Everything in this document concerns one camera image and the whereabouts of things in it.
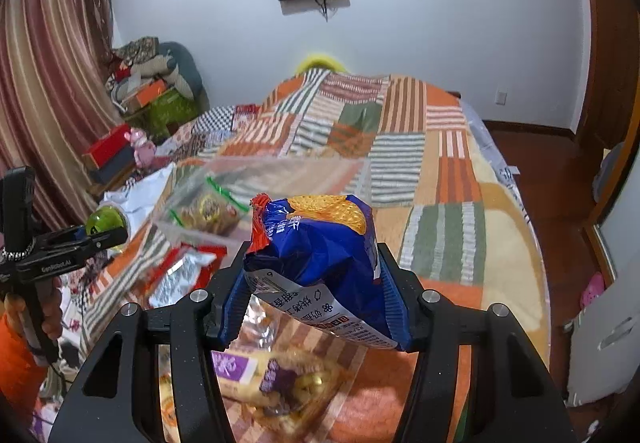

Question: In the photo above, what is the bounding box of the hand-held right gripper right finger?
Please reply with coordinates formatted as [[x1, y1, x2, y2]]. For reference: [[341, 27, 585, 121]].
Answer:
[[375, 242, 578, 443]]

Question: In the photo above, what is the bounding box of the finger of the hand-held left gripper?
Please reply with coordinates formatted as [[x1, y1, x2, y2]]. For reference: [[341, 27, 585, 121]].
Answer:
[[49, 224, 130, 258]]

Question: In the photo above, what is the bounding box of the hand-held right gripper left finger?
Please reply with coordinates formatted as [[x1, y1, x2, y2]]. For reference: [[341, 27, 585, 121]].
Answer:
[[47, 240, 253, 443]]

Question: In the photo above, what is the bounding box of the red snack packet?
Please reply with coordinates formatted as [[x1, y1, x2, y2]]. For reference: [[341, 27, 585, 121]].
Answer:
[[144, 245, 230, 310]]

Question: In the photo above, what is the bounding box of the purple bread packet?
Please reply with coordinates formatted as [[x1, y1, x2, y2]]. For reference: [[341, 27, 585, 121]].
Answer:
[[210, 347, 347, 425]]

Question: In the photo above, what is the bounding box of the blue snack packet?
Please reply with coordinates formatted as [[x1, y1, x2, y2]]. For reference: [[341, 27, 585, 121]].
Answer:
[[242, 193, 403, 351]]

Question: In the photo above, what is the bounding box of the clear plastic container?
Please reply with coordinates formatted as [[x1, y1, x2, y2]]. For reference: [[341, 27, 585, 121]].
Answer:
[[154, 157, 367, 276]]

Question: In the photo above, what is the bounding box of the person's left forearm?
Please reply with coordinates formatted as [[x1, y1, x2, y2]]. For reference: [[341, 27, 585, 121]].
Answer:
[[0, 313, 50, 426]]

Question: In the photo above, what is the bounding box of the person's left hand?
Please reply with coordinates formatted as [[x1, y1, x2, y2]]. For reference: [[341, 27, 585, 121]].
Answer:
[[0, 280, 65, 349]]

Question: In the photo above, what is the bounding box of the green ball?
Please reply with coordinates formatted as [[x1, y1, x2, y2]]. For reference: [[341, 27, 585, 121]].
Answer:
[[85, 204, 127, 250]]

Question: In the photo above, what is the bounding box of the white plastic bag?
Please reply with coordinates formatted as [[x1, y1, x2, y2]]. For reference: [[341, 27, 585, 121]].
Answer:
[[101, 163, 177, 235]]

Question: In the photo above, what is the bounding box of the red box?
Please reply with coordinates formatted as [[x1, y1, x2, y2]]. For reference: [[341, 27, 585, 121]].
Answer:
[[81, 124, 133, 171]]

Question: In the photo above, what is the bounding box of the pink plush toy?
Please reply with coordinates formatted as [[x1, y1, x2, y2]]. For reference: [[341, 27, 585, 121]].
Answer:
[[128, 128, 161, 170]]

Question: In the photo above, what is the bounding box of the clear zip bag of cookies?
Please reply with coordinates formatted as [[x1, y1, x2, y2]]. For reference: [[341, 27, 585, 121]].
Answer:
[[169, 177, 251, 238]]

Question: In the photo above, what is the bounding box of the yellow snack packet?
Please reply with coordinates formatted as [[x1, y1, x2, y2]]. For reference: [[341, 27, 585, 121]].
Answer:
[[157, 370, 183, 443]]

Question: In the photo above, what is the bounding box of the striped pink curtain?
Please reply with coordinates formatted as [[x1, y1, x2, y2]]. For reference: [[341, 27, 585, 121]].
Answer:
[[0, 0, 123, 230]]

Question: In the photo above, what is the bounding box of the cream fleece blanket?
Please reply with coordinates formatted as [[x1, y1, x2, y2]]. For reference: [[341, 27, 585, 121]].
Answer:
[[467, 148, 552, 374]]

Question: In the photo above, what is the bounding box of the orange cardboard box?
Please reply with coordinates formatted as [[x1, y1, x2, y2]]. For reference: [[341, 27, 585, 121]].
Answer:
[[122, 79, 171, 110]]

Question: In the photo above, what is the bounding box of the patchwork striped blanket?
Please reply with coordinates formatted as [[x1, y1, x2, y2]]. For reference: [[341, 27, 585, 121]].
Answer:
[[37, 70, 551, 443]]

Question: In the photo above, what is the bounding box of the checkered quilt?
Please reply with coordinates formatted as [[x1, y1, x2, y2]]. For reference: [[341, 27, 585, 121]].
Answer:
[[165, 104, 262, 160]]

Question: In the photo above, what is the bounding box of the pile of folded bedding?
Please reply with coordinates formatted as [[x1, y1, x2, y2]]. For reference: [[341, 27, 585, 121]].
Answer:
[[104, 37, 173, 98]]

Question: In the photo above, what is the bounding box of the grey cushion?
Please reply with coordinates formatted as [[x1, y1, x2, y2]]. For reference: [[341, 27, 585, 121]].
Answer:
[[159, 42, 206, 100]]

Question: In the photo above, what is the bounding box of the pink slipper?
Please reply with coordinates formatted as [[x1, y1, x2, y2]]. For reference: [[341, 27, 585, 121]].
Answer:
[[580, 272, 607, 310]]

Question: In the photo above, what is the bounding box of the white plastic appliance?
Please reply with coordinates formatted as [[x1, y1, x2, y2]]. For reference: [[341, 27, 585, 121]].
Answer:
[[566, 268, 640, 408]]

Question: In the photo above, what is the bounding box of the grey plastic basin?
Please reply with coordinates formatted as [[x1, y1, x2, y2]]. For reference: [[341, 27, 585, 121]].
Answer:
[[592, 143, 626, 204]]

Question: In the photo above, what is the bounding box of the yellow fluffy cushion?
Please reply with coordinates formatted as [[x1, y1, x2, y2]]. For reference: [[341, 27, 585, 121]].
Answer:
[[294, 53, 347, 74]]

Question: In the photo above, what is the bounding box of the brown wooden door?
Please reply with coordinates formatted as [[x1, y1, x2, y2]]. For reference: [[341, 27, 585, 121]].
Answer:
[[569, 0, 640, 154]]

